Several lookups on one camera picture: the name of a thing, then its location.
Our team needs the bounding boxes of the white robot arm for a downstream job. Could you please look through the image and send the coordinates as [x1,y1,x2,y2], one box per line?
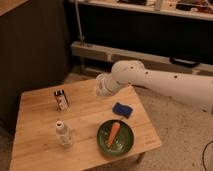
[96,60,213,114]

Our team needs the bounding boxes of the clear plastic cup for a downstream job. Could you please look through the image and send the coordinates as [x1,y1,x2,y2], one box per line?
[96,74,105,96]

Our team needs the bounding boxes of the blue sponge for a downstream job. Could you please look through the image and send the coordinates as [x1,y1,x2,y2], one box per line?
[112,102,133,118]

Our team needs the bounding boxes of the long metal case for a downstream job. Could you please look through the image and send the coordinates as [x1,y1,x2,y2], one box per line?
[70,41,213,76]

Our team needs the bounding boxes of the orange carrot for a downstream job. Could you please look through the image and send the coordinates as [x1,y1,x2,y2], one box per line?
[107,122,120,147]

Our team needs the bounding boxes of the vertical metal pole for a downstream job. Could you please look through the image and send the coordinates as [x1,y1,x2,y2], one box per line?
[74,0,85,46]

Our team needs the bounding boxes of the wooden table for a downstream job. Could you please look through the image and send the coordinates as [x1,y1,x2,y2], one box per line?
[10,79,161,171]

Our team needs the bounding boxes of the green plate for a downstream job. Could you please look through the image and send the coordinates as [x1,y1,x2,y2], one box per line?
[96,120,134,157]

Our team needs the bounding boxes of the clear plastic bottle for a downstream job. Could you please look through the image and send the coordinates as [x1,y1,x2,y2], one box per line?
[56,121,72,146]

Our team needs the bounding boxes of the cluttered shelf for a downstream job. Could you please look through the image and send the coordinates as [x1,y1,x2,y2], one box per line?
[69,0,213,21]

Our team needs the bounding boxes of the black case handle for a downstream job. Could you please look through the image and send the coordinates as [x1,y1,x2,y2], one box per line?
[169,57,200,68]

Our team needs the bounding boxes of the black cable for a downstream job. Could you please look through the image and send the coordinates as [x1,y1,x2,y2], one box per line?
[201,140,213,171]

